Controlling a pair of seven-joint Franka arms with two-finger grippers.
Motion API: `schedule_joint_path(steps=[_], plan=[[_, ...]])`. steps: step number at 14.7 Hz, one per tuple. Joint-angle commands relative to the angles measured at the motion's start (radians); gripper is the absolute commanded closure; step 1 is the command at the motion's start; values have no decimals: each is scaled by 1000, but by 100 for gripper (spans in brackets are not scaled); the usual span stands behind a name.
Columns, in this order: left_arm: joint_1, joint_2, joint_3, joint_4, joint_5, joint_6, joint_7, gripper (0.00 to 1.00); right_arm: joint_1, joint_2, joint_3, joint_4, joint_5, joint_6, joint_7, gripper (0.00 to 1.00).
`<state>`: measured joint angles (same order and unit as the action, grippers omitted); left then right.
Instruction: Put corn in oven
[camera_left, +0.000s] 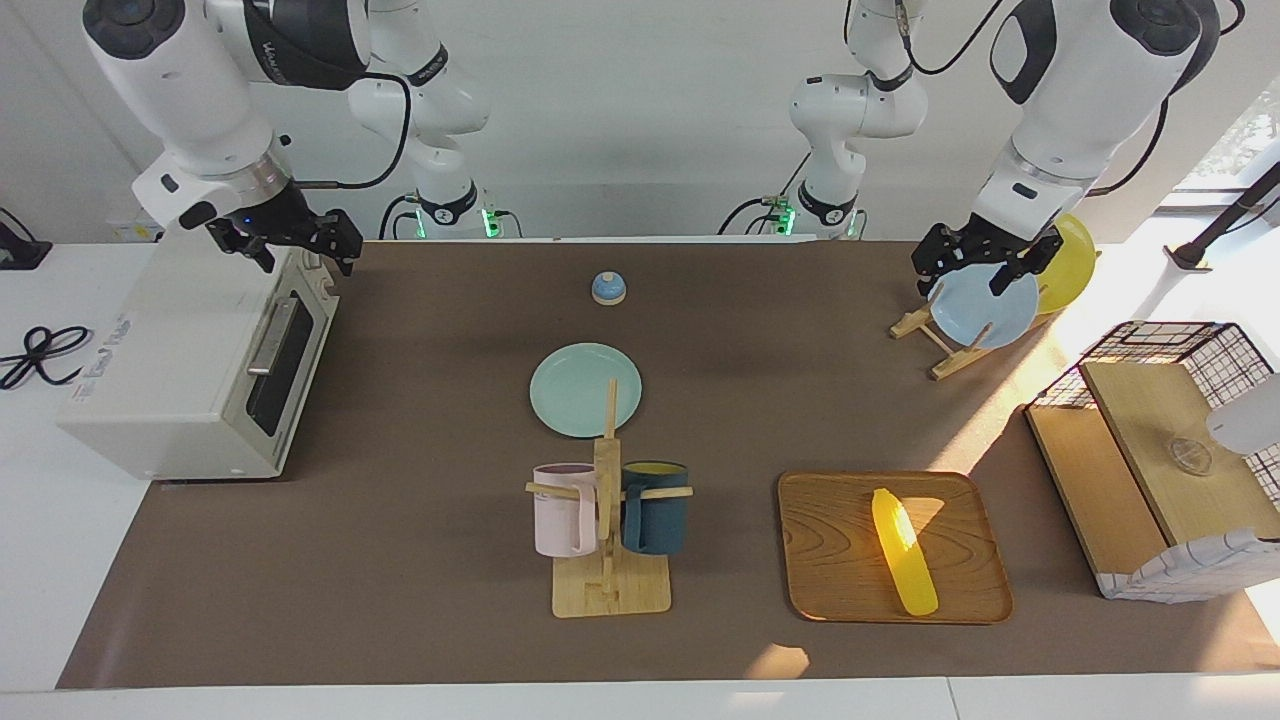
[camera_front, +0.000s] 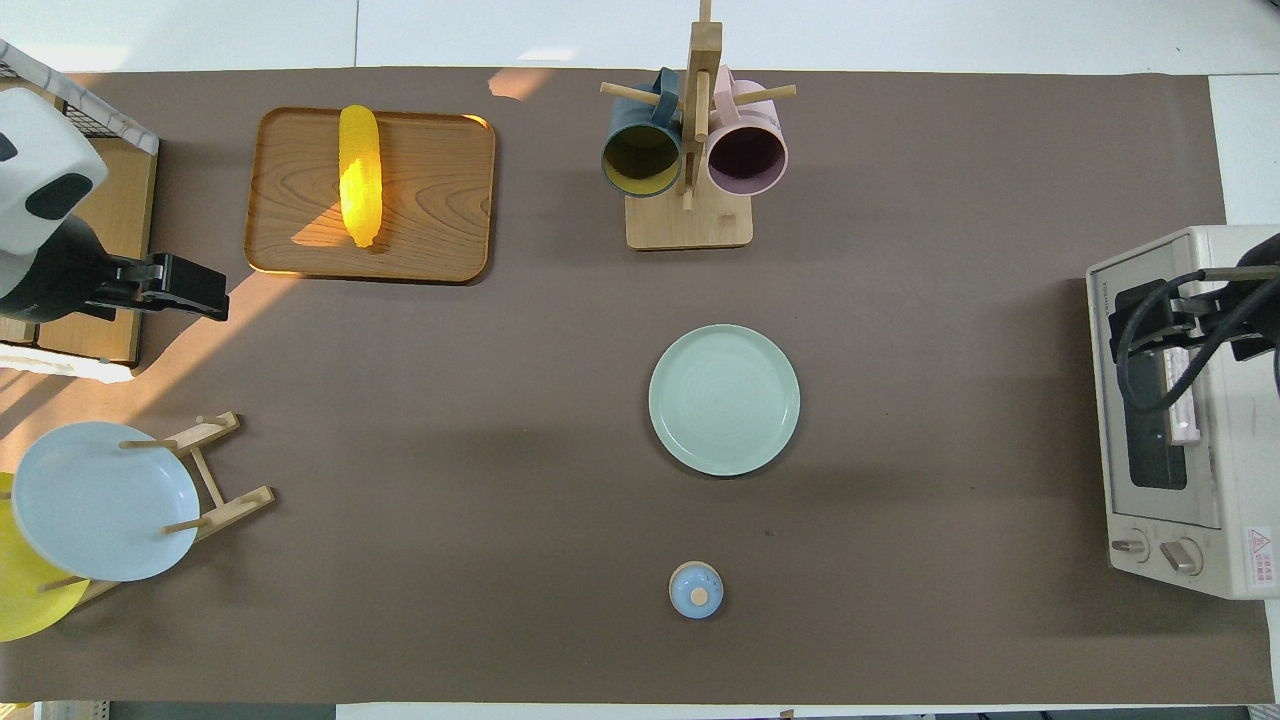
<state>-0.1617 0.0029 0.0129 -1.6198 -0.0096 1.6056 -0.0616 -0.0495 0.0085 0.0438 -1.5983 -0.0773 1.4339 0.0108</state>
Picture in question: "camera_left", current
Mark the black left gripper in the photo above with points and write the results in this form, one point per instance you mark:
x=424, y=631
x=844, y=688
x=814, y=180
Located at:
x=990, y=245

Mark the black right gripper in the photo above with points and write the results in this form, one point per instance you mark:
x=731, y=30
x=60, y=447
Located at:
x=275, y=215

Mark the oven glass door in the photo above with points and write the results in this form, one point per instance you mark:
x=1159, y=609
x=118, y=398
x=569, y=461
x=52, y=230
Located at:
x=295, y=350

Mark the pale green plate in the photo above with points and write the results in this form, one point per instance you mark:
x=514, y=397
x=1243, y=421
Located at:
x=575, y=395

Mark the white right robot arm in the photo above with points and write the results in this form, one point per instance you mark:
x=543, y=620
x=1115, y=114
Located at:
x=170, y=80

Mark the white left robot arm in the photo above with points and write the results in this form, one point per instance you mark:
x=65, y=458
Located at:
x=1070, y=110

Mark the white toaster oven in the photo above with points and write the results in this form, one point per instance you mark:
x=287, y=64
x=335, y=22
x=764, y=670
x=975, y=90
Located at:
x=160, y=340

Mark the light blue plate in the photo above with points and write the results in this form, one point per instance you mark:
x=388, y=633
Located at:
x=985, y=310

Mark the yellow plate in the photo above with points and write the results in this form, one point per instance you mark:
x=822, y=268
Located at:
x=1070, y=265

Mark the wooden plate rack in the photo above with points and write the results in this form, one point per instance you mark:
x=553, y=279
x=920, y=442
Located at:
x=955, y=362

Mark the white socket box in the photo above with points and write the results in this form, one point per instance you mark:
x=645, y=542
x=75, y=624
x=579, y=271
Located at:
x=135, y=232

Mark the wooden box lid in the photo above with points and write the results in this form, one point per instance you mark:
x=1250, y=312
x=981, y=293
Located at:
x=1150, y=420

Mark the black tripod stand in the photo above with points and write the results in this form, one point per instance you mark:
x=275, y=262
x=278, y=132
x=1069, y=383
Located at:
x=1225, y=225

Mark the flat wooden board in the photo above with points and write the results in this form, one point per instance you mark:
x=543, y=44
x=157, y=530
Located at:
x=1085, y=480

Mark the black desk device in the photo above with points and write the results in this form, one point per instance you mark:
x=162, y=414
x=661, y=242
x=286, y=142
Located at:
x=20, y=255

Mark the window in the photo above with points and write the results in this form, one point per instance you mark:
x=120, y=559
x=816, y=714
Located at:
x=1240, y=140

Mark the small clear glass knob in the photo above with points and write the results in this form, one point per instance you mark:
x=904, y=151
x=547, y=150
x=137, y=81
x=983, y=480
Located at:
x=1190, y=457

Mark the white rounded device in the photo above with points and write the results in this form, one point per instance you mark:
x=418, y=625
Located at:
x=1250, y=420

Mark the small blue dome lid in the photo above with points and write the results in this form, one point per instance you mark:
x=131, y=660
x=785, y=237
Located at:
x=608, y=290

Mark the wooden serving tray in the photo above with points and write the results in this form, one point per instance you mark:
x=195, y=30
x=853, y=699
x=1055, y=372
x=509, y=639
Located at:
x=840, y=560

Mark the brown table mat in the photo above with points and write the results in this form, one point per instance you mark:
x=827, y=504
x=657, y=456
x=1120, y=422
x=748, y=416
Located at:
x=400, y=560

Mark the white checked cloth liner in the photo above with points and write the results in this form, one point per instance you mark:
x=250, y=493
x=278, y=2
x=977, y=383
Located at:
x=1190, y=570

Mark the pink mug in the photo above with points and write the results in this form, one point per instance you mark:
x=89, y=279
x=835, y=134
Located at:
x=560, y=515

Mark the dark blue mug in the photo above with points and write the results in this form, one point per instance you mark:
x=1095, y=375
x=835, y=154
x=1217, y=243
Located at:
x=660, y=520

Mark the wooden mug rack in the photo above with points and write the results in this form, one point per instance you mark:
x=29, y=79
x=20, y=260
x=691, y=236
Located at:
x=610, y=590

